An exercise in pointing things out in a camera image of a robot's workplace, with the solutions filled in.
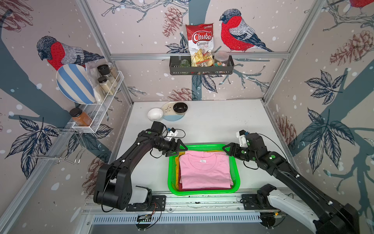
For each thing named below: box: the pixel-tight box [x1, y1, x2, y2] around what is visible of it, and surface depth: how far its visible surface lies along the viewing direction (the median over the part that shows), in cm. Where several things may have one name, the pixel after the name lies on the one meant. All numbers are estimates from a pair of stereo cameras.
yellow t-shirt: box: [175, 151, 186, 190], surface depth 84 cm
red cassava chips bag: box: [185, 22, 214, 67], surface depth 83 cm
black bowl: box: [173, 102, 188, 116], surface depth 113 cm
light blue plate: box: [161, 101, 186, 121], surface depth 115 cm
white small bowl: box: [147, 107, 164, 121], surface depth 110 cm
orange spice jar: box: [69, 107, 93, 127], surface depth 64 cm
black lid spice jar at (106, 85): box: [97, 76, 114, 96], surface depth 78 cm
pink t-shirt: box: [179, 150, 234, 190], surface depth 81 cm
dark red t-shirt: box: [178, 183, 233, 192], surface depth 73 cm
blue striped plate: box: [55, 63, 97, 105], surface depth 68 cm
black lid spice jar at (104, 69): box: [97, 64, 117, 88], surface depth 81 cm
